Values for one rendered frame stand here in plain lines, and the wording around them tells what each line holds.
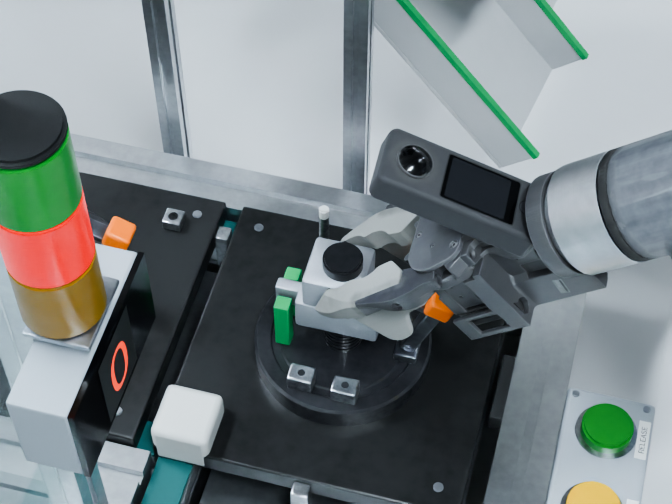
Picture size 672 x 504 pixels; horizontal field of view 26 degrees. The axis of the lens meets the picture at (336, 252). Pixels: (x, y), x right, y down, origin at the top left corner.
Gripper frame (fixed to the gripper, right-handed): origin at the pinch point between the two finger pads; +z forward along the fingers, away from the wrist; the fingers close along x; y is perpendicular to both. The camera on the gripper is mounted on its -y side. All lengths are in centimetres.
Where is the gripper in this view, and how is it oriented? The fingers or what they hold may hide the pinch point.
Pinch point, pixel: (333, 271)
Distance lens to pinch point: 108.0
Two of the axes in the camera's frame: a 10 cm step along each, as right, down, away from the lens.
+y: 6.4, 5.8, 5.0
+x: 2.6, -7.8, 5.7
